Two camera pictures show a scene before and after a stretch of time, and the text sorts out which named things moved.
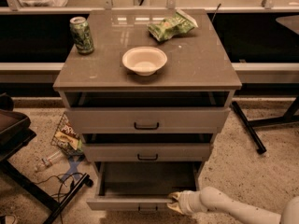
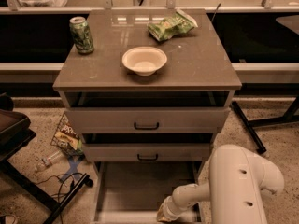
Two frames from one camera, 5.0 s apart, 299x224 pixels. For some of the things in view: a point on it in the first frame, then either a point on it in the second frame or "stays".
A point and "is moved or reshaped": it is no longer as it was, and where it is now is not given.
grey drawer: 148,119 stays
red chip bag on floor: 66,138 stays
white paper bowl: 145,61 stays
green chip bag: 178,22 stays
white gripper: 187,202 -> 168,206
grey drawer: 141,186 is moved or reshaped
